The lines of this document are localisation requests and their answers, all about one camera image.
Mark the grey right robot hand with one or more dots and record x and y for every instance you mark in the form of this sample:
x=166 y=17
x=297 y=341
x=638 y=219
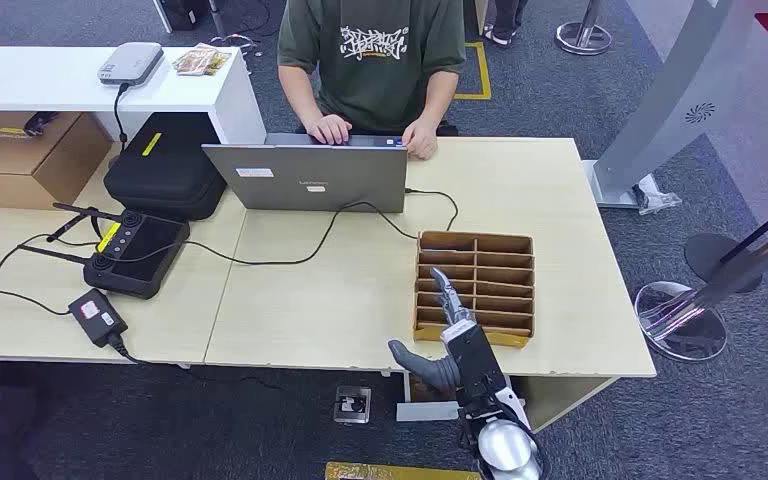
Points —
x=427 y=370

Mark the person's left hand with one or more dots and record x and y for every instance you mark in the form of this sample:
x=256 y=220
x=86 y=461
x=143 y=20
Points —
x=420 y=140

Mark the person's right hand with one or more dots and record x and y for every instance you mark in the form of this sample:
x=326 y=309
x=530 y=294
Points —
x=330 y=128

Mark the brown cardboard card organizer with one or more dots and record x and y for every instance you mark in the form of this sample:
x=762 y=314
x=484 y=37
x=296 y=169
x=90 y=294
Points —
x=503 y=291

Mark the person's left forearm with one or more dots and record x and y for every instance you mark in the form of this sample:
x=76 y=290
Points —
x=438 y=99

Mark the person's right forearm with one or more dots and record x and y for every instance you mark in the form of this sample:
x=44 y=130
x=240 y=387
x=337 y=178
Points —
x=301 y=96

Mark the standing person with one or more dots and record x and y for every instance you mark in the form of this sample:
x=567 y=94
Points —
x=506 y=20

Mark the pale grey flat panel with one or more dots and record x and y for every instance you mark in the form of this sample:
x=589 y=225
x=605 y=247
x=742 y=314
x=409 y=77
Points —
x=424 y=411

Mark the grey laptop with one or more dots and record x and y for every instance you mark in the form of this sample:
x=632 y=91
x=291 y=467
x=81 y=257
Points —
x=318 y=175

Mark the metal floor socket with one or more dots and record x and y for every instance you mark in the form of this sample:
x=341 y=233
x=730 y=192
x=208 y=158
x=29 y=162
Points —
x=352 y=405

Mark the pale wooden desk base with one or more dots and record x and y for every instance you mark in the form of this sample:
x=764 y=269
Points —
x=566 y=397

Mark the yellow snack packet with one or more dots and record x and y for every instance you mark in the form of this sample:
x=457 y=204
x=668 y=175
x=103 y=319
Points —
x=200 y=61

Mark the black hard carrying case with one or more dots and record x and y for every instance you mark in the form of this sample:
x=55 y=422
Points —
x=165 y=166

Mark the black bag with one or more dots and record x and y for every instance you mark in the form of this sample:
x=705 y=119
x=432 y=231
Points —
x=185 y=13

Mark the silver stanchion base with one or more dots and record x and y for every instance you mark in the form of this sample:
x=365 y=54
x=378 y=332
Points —
x=583 y=38

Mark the grey flat router device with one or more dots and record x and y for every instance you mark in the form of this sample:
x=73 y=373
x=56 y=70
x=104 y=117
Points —
x=130 y=63

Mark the black controller with antennas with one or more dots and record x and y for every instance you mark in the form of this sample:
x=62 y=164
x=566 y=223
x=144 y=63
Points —
x=135 y=255

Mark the clear plastic wrap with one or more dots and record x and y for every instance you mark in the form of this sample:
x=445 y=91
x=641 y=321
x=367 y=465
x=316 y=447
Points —
x=659 y=197

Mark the chrome stanchion with round base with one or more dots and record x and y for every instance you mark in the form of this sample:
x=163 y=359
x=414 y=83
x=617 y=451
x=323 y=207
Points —
x=679 y=324

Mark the grey kiosk stand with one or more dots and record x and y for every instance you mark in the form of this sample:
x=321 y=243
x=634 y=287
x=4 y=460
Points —
x=675 y=99

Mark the white counter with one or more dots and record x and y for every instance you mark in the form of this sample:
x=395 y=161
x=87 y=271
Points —
x=59 y=83

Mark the small black item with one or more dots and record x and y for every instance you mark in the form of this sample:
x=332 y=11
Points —
x=41 y=122

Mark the black power adapter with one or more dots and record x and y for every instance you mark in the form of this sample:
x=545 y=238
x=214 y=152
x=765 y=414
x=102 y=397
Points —
x=96 y=316

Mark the black round stanchion base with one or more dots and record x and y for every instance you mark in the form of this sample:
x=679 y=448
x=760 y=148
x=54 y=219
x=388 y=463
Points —
x=705 y=255

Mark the brown cardboard box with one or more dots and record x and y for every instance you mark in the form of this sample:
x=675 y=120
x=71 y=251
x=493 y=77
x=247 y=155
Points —
x=26 y=162

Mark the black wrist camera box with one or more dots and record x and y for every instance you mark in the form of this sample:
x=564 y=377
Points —
x=473 y=358

